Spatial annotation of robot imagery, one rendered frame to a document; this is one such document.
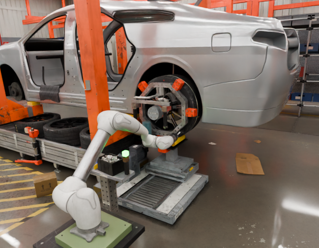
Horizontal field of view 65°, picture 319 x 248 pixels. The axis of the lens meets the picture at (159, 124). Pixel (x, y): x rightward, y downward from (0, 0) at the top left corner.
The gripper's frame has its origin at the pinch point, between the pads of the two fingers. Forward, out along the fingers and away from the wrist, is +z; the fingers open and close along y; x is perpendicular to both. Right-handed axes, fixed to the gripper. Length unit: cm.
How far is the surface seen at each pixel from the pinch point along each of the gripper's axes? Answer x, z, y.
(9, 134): 161, -39, -201
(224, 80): 8, 5, 64
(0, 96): 200, -39, -163
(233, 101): -10, 5, 58
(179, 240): -68, -69, -23
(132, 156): 13, -26, -48
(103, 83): 81, -37, -10
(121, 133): 42, -17, -49
